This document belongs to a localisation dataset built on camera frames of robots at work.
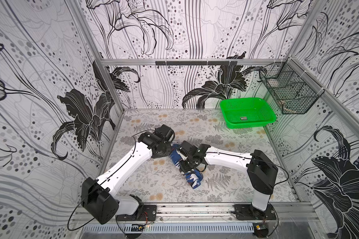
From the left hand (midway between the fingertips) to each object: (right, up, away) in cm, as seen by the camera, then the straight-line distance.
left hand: (166, 155), depth 78 cm
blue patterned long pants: (+15, -11, -1) cm, 19 cm away
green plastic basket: (+53, +25, +37) cm, 70 cm away
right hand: (+9, -9, +7) cm, 14 cm away
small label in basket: (+56, +21, +34) cm, 69 cm away
